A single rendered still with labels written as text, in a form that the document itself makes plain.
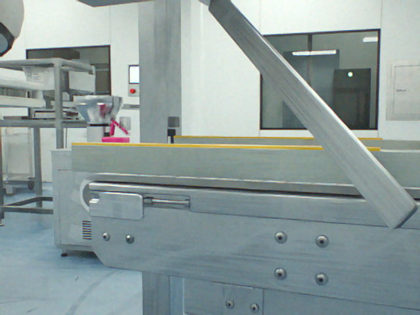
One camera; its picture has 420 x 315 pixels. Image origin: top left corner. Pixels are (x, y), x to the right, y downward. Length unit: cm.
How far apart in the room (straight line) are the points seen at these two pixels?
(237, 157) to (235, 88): 519
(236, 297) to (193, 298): 6
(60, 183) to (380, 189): 299
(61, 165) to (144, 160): 274
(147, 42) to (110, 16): 552
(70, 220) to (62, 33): 388
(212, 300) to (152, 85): 42
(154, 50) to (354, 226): 51
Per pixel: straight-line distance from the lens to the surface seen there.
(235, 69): 565
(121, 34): 622
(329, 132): 35
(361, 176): 33
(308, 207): 44
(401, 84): 553
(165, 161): 48
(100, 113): 329
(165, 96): 80
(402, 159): 43
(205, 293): 54
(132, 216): 51
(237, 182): 47
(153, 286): 87
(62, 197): 324
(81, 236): 323
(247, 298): 53
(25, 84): 137
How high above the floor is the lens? 95
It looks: 5 degrees down
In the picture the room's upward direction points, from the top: straight up
